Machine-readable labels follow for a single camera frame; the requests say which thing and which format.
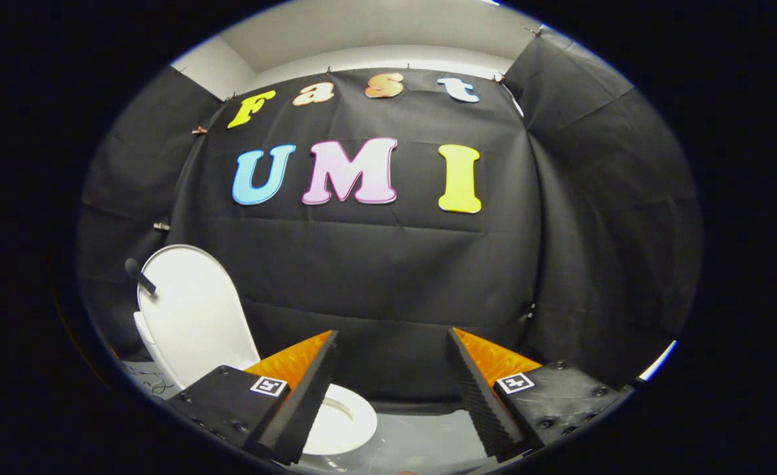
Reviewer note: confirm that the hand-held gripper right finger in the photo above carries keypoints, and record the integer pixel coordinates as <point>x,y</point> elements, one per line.
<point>479,399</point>

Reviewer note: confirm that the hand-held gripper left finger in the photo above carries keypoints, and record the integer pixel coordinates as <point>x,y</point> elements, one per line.
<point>309,392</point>

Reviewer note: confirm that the white toilet lid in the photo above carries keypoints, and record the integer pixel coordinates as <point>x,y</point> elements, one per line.
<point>194,316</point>

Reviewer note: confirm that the white toilet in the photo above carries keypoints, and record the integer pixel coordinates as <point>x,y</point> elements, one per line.
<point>349,422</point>

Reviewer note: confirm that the black backdrop cloth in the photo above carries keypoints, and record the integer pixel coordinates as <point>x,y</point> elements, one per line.
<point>375,264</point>

